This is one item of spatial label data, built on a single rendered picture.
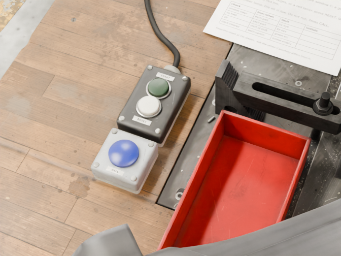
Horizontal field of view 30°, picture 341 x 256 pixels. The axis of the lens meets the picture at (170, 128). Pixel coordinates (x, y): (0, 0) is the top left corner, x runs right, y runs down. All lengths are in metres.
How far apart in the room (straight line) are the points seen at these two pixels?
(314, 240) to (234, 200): 0.48
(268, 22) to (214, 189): 0.30
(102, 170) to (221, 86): 0.19
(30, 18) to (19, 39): 0.10
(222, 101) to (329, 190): 0.18
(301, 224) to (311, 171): 0.51
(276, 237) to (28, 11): 2.03
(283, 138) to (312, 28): 0.23
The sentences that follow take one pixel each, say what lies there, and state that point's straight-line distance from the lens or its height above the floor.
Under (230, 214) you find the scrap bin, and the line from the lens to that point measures 0.82.
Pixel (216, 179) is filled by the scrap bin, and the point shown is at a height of 0.91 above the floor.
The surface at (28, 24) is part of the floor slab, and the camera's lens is 2.28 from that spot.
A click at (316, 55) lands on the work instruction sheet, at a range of 0.96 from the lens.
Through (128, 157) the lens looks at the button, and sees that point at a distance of 0.82.
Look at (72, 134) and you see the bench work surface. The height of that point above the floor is 0.90.
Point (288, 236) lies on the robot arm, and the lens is 0.35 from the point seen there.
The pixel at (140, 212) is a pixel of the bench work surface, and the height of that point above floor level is 0.90.
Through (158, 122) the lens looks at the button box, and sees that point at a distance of 0.85.
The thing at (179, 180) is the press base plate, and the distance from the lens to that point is 0.84.
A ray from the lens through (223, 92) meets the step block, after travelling 0.84.
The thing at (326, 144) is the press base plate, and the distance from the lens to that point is 0.88.
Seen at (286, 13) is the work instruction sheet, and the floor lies 0.90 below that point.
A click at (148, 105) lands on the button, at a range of 0.86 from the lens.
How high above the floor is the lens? 1.65
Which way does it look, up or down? 58 degrees down
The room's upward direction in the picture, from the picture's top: 7 degrees counter-clockwise
